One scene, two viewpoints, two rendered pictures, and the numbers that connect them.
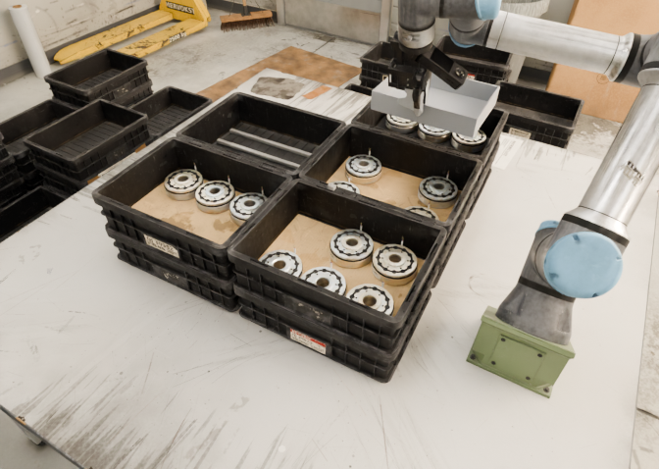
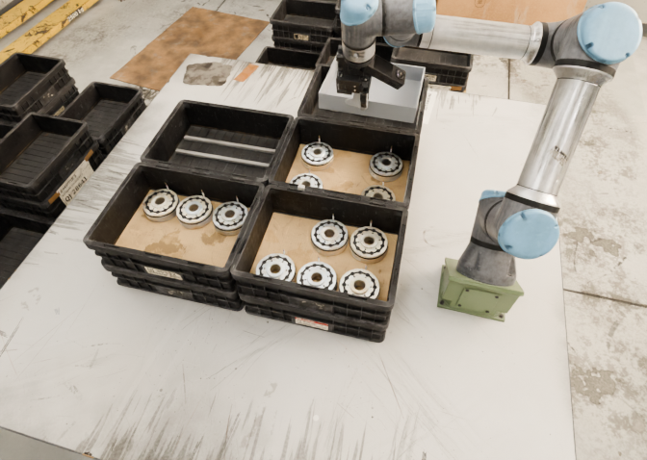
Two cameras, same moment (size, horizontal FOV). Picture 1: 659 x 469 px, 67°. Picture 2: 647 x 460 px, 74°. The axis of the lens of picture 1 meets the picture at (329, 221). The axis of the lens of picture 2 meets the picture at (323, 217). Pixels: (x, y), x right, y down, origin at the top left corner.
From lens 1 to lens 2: 0.25 m
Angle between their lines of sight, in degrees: 13
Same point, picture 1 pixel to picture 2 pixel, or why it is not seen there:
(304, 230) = (283, 227)
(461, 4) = (401, 25)
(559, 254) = (511, 231)
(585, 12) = not seen: outside the picture
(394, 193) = (349, 174)
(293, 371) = (305, 350)
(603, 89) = (480, 12)
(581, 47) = (501, 41)
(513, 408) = (479, 337)
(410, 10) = (355, 34)
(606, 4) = not seen: outside the picture
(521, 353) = (481, 297)
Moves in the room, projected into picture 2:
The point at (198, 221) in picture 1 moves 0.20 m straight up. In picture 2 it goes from (187, 239) to (166, 192)
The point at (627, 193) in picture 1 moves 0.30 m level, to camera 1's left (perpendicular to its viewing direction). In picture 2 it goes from (556, 172) to (423, 200)
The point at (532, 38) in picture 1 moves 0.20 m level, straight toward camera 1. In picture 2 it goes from (459, 38) to (464, 91)
